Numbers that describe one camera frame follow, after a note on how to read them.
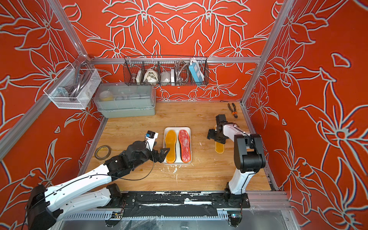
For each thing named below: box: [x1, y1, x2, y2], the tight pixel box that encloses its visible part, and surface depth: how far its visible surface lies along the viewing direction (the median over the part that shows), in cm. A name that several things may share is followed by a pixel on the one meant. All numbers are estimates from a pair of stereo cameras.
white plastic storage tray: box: [162, 126, 193, 165], surface depth 93 cm
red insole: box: [178, 129, 192, 163], surface depth 92 cm
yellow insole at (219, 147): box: [214, 141, 225, 154], surface depth 94 cm
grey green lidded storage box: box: [93, 81, 157, 118], surface depth 102 cm
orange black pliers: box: [227, 102, 238, 119], surface depth 116 cm
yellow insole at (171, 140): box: [165, 129, 177, 164], surface depth 95 cm
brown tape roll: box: [94, 145, 112, 161], surface depth 91 cm
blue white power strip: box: [188, 58, 205, 83], surface depth 89 cm
